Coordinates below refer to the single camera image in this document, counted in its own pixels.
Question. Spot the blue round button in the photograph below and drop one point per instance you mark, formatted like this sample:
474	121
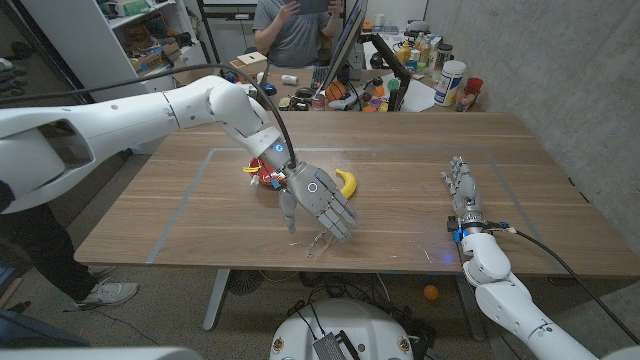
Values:
270	90

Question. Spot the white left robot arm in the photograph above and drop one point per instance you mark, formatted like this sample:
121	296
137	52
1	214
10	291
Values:
125	120

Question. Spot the person in grey shirt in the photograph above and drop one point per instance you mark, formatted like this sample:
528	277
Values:
295	35

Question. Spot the white shelf unit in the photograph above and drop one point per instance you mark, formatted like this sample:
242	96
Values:
90	45

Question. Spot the white paper sheet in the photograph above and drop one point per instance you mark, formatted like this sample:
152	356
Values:
420	97

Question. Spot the open cardboard box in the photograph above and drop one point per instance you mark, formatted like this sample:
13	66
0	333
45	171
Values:
200	77

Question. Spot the cardboard box with items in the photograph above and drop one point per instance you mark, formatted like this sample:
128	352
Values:
155	59

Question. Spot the yellow bottle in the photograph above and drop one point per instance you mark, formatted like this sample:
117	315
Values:
404	54

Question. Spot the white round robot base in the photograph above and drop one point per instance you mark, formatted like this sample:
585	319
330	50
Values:
350	325

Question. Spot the jar with dark lid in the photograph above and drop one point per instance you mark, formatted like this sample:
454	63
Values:
441	62

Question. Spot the black computer monitor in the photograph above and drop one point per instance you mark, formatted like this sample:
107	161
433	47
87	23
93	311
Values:
345	45

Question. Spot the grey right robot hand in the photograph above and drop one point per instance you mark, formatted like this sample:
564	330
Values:
467	195

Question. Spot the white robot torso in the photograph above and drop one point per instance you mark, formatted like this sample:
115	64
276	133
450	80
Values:
100	354

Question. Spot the clear frame glasses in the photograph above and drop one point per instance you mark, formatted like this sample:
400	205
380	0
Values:
315	250

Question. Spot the red bowl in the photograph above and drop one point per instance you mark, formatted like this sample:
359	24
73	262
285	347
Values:
262	172

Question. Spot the yellow banana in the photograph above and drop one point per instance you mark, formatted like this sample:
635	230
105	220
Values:
348	185

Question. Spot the orange ball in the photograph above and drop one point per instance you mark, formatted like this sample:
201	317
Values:
431	292

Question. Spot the grey ribbed box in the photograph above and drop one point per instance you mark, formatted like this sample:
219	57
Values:
330	347

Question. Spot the wooden desk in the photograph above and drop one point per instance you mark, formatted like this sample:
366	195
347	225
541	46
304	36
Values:
285	100

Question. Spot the person in dark trousers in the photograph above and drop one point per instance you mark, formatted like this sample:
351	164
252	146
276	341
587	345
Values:
50	250

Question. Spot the grey table leg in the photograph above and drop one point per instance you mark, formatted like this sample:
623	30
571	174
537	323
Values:
470	315
216	300

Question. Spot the wooden box orange base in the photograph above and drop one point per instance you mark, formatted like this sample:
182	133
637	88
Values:
250	62

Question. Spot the black floor fan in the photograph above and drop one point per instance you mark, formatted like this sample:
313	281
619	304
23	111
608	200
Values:
245	282

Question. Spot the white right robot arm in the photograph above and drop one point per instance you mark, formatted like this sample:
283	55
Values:
500	295

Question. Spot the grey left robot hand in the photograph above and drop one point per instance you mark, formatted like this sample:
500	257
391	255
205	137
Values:
312	192

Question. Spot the small orange basketball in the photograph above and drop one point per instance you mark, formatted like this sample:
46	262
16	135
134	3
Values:
335	92

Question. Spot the white canister blue label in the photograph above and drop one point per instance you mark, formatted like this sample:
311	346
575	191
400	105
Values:
448	82

